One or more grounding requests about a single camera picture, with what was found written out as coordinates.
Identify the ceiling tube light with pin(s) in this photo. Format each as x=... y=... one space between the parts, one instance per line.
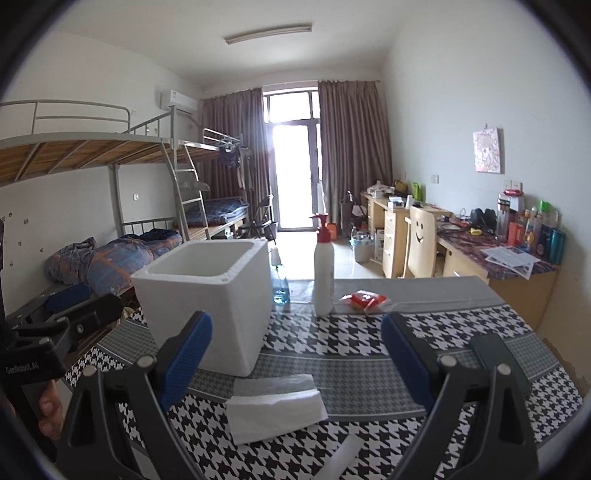
x=268 y=33

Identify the black folding chair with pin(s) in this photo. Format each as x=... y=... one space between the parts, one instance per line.
x=258 y=226

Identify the blue plaid quilt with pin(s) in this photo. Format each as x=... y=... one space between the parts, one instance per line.
x=224 y=211

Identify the light wooden desk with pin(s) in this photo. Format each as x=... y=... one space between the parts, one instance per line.
x=392 y=230

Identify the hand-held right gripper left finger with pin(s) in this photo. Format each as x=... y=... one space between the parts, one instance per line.
x=187 y=355

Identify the wooden desk with patterned top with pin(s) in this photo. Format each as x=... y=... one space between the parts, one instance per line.
x=466 y=272

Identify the glass balcony door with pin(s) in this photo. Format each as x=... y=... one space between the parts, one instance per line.
x=295 y=175

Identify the white pump bottle red cap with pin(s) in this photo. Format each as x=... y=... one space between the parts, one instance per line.
x=324 y=277

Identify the pink cartoon wall picture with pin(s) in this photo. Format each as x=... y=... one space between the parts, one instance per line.
x=487 y=151

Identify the printed paper sheets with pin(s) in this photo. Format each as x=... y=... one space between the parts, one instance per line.
x=510 y=258

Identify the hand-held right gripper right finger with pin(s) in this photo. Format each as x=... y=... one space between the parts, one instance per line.
x=404 y=357

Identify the white tissue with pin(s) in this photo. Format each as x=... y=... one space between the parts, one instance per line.
x=277 y=417

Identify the houndstooth tablecloth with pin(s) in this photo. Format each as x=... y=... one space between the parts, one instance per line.
x=346 y=341

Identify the red snack packet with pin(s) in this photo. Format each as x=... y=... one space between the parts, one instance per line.
x=364 y=301

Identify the blue liquid spray bottle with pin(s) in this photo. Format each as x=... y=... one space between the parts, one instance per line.
x=280 y=288

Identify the folding trolley cart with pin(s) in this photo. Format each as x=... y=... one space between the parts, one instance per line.
x=352 y=210

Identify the wide wall socket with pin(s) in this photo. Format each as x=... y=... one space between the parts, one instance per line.
x=512 y=186

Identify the brown curtain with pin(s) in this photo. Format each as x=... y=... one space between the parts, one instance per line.
x=355 y=147
x=235 y=124

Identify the purple hanging clothes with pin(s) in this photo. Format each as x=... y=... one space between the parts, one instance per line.
x=229 y=158

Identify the green paper bag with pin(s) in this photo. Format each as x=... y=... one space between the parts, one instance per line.
x=416 y=190

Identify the blue orange rolled quilt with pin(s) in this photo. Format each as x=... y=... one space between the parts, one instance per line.
x=120 y=267

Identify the grey metal bunk bed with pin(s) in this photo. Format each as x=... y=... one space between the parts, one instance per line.
x=69 y=152
x=217 y=138

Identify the white air conditioner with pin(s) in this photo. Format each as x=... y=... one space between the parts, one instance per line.
x=178 y=101

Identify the grey bucket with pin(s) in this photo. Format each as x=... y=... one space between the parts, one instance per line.
x=361 y=249

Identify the person's left hand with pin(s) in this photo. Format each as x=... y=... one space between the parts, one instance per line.
x=50 y=410

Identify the white carton box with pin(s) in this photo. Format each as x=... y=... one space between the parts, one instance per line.
x=379 y=244

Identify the row of toiletry bottles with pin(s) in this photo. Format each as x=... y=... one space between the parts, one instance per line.
x=540 y=235

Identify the black headphones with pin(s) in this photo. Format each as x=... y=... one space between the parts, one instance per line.
x=482 y=219

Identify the patterned pillow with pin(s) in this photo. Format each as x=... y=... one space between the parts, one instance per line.
x=69 y=263

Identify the white paper strip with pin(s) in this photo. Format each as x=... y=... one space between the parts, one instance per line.
x=344 y=457

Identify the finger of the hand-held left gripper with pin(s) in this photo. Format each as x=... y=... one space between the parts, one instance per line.
x=69 y=295
x=97 y=309

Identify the wooden chair with smiley face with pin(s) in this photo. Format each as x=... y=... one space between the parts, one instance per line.
x=422 y=244

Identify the white foam box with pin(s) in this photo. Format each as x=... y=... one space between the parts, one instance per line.
x=207 y=323

